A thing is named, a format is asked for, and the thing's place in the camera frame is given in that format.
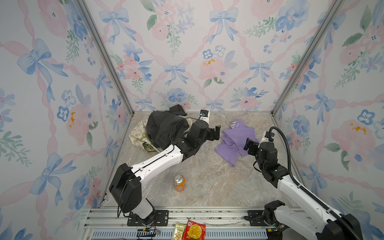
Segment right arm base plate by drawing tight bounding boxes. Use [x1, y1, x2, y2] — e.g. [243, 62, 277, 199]
[244, 210, 287, 228]

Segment black corrugated cable conduit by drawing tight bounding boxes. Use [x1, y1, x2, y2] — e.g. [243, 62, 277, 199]
[268, 126, 361, 240]

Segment purple t-shirt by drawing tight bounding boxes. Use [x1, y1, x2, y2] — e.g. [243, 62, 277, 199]
[215, 119, 259, 167]

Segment dark grey shorts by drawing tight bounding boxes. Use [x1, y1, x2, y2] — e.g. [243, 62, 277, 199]
[146, 105, 190, 150]

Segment orange Fanta can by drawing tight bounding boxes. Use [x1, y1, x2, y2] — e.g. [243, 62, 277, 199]
[173, 175, 186, 192]

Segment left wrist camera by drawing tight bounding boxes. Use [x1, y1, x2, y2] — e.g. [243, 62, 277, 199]
[199, 110, 210, 124]

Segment cream green-printed cloth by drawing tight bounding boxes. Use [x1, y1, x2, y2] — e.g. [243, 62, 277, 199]
[130, 118, 192, 153]

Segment yellow-green snack packet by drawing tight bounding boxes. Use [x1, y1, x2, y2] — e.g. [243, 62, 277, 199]
[171, 223, 186, 240]

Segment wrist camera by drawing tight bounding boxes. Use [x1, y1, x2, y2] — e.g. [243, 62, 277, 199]
[199, 110, 210, 124]
[260, 131, 275, 144]

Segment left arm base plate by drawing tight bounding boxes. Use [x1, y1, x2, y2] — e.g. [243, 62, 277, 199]
[127, 210, 169, 228]

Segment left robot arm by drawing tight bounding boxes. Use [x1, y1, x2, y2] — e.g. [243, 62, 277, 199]
[109, 120, 221, 226]

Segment red snack packet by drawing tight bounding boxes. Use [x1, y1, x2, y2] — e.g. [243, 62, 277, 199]
[182, 220, 206, 240]

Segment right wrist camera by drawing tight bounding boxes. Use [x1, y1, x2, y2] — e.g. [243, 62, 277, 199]
[260, 131, 275, 144]

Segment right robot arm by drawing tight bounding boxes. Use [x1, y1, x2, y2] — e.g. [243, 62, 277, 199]
[244, 139, 363, 240]

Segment aluminium mounting rail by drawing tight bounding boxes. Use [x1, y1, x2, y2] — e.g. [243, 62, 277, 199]
[82, 206, 334, 240]

